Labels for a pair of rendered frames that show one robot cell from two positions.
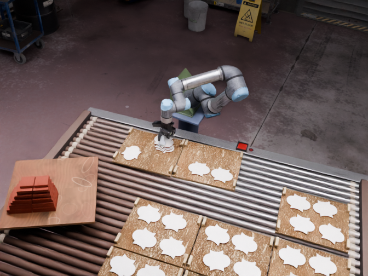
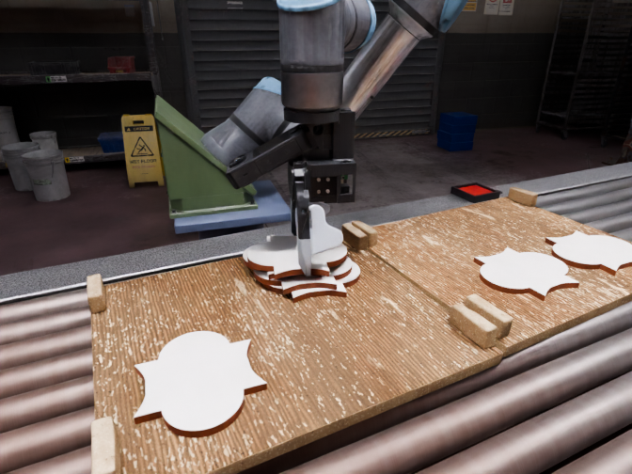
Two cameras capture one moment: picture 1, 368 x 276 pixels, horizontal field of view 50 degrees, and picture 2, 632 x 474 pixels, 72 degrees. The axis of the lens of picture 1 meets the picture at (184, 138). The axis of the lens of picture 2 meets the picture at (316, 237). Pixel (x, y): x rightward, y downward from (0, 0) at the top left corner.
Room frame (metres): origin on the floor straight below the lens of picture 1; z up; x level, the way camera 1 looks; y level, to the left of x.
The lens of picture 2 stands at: (1.57, 0.48, 1.26)
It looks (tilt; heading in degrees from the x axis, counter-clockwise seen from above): 25 degrees down; 319
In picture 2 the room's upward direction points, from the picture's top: straight up
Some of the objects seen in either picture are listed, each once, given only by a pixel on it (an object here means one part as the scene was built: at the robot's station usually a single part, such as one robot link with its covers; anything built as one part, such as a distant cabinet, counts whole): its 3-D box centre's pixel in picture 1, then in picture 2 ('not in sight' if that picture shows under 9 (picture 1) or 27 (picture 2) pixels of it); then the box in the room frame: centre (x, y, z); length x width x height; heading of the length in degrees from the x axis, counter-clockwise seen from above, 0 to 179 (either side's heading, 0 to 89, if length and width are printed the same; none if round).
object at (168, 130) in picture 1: (167, 127); (318, 155); (1.99, 0.11, 1.11); 0.09 x 0.08 x 0.12; 57
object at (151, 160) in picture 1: (150, 151); (274, 322); (1.95, 0.23, 0.93); 0.41 x 0.35 x 0.02; 76
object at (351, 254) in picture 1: (192, 209); not in sight; (1.50, -0.08, 0.90); 1.95 x 0.05 x 0.05; 74
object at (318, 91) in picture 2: (166, 118); (311, 90); (2.00, 0.12, 1.19); 0.08 x 0.08 x 0.05
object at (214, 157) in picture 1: (208, 164); (507, 251); (1.85, -0.18, 0.93); 0.41 x 0.35 x 0.02; 77
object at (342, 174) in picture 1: (217, 145); (412, 221); (2.09, -0.25, 0.89); 2.08 x 0.09 x 0.06; 74
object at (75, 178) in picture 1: (52, 190); not in sight; (1.47, 0.74, 1.03); 0.50 x 0.50 x 0.02; 9
